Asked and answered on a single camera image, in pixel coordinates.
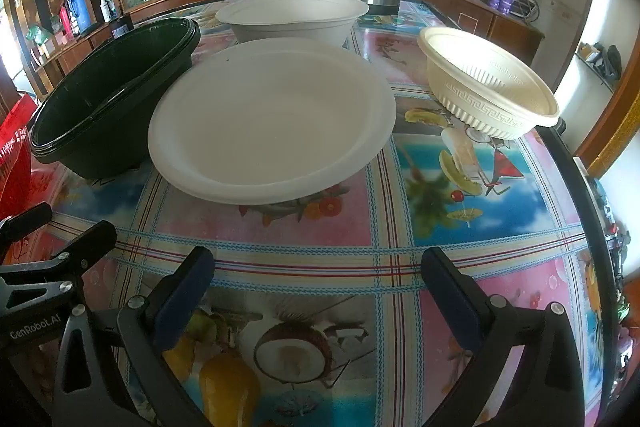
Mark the green packet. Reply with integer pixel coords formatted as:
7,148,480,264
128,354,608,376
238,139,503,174
27,24,52,46

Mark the cream patterned plastic bowl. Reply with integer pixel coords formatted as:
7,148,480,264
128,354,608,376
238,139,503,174
417,27,560,140

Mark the blue jug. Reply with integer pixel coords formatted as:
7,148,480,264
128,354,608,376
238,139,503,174
67,0,94,35

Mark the pink thermos jug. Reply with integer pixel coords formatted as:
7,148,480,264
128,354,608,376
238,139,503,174
57,4,77,38

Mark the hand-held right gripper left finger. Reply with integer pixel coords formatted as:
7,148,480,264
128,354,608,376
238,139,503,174
52,246,216,427

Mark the wooden sideboard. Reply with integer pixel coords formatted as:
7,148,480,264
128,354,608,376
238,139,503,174
30,0,546,72

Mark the printed fruit tablecloth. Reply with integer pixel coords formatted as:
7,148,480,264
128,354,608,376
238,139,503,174
30,0,618,427

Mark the red shopping bag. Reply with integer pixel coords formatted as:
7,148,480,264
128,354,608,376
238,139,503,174
0,92,40,220

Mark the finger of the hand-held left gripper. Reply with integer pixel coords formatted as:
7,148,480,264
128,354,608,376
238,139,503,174
0,202,53,244
0,221,118,313

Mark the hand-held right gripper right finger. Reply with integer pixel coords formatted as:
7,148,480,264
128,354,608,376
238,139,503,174
420,247,586,427

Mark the black plastic bowl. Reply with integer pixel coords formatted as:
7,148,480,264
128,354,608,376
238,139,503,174
31,24,202,180
30,18,201,158

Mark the white paper bowl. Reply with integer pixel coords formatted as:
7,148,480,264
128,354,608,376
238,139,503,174
215,0,370,48

